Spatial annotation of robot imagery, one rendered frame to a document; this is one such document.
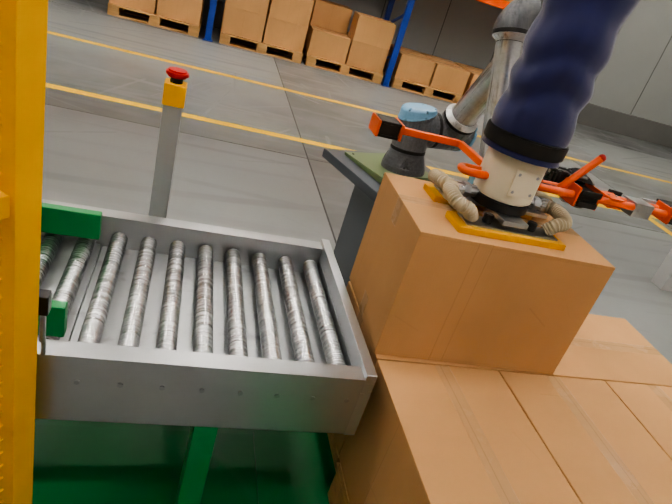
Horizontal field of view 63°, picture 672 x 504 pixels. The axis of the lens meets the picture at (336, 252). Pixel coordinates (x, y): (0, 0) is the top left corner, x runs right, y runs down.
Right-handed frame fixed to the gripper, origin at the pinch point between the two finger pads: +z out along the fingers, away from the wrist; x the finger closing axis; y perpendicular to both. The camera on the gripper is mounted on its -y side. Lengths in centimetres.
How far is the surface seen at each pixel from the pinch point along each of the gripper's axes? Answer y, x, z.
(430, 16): -254, 11, -833
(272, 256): 81, -53, -31
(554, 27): 37, 40, 6
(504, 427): 26, -53, 42
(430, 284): 48, -27, 18
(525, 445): 23, -53, 48
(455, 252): 45, -17, 18
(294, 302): 77, -52, -3
